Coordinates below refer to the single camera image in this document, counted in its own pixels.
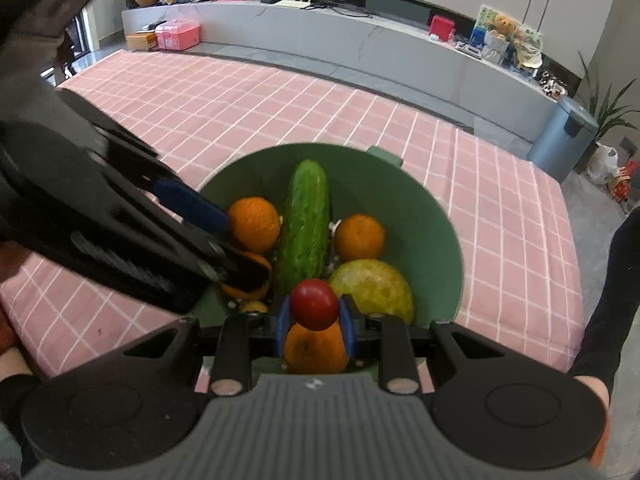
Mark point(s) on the black speaker box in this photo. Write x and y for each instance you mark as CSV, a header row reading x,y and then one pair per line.
x,y
397,7

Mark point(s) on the red tomato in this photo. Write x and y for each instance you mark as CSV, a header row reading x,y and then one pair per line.
x,y
314,305

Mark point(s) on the green colander bowl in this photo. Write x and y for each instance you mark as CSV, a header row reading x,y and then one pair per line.
x,y
425,240

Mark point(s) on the white marble cabinet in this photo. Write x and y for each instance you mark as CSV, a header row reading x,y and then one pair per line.
x,y
350,55

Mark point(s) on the brown teddy bear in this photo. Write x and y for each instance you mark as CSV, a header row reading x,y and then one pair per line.
x,y
502,27

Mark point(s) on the green cucumber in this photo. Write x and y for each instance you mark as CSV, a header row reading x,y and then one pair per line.
x,y
305,225

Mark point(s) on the large yellow-green pomelo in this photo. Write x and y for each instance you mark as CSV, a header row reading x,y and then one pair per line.
x,y
375,290

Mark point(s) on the white plastic bag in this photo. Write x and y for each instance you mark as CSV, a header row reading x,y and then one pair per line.
x,y
602,162

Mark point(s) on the blue-grey trash can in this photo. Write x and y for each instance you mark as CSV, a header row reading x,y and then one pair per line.
x,y
562,140

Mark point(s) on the white cap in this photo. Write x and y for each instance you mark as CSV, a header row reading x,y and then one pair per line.
x,y
529,60

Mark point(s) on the small yellow-green fruit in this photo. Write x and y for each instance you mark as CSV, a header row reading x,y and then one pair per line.
x,y
254,307

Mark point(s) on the pink storage box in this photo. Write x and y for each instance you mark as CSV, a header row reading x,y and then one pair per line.
x,y
178,35

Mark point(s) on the red box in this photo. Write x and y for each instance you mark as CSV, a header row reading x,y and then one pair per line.
x,y
442,27

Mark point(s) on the red paper bag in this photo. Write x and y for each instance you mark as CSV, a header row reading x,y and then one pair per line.
x,y
625,182

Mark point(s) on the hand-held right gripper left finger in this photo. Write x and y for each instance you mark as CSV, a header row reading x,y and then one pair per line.
x,y
283,322

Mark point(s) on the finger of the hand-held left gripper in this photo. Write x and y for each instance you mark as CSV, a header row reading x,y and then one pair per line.
x,y
240,272
192,205

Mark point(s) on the pink checked tablecloth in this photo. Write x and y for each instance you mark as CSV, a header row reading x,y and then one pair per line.
x,y
300,110

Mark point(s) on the small bumpy orange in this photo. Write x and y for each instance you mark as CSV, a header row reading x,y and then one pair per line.
x,y
255,225

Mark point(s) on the green picture board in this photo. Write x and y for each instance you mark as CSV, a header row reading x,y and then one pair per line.
x,y
530,35

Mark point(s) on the orange cardboard box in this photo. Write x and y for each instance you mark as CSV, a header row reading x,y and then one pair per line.
x,y
141,41

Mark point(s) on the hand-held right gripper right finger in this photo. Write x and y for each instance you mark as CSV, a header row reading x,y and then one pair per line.
x,y
347,327

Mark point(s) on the potted green plant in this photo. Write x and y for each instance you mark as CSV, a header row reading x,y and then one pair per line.
x,y
607,110

